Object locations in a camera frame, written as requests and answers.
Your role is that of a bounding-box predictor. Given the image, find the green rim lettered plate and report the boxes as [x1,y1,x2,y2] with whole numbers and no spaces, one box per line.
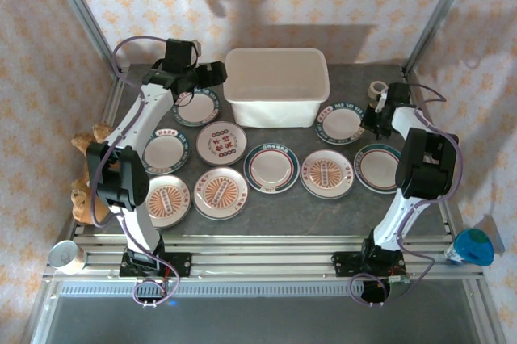
[314,101,367,145]
[141,128,191,176]
[172,87,222,128]

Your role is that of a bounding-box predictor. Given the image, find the red characters white plate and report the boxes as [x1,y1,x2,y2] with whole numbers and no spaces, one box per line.
[195,120,248,167]

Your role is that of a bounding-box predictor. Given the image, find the white plastic bin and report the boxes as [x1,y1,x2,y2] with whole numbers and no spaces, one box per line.
[224,48,330,128]

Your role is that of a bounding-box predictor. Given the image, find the orange sunburst plate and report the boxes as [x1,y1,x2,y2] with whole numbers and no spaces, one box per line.
[299,149,356,200]
[143,174,192,229]
[192,166,249,221]

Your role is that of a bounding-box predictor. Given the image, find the green red ringed plate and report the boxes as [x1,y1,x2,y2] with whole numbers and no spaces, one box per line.
[353,142,405,194]
[243,143,301,195]

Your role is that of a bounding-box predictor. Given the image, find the tape roll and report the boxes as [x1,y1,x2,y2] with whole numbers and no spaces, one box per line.
[368,81,389,99]

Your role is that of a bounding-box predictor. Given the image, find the blue lidded cup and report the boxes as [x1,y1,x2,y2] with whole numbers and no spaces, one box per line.
[443,228,495,267]

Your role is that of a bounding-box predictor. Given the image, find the brown teddy bear toys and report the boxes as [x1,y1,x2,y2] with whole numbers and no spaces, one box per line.
[70,170,111,226]

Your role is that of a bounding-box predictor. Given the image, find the perforated metal strip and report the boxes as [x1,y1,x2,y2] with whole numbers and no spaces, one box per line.
[58,281,465,299]

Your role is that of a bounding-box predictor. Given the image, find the tin can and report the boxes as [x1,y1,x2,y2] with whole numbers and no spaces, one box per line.
[48,240,87,275]

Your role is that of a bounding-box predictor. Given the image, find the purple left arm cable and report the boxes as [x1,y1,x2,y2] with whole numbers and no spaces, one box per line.
[89,36,182,308]

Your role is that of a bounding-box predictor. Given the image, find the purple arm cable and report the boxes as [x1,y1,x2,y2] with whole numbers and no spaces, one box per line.
[349,83,461,308]
[89,36,182,308]

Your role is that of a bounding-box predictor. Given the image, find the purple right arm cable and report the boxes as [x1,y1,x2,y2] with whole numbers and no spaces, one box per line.
[349,83,461,308]

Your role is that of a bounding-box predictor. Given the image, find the aluminium frame post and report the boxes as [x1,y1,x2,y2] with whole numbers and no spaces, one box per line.
[44,0,119,74]
[403,0,481,73]

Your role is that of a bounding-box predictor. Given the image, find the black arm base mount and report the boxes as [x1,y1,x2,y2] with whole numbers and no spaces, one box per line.
[331,250,409,279]
[120,250,193,279]

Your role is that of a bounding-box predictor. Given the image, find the aluminium rail base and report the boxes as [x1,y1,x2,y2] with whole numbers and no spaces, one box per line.
[42,233,485,280]

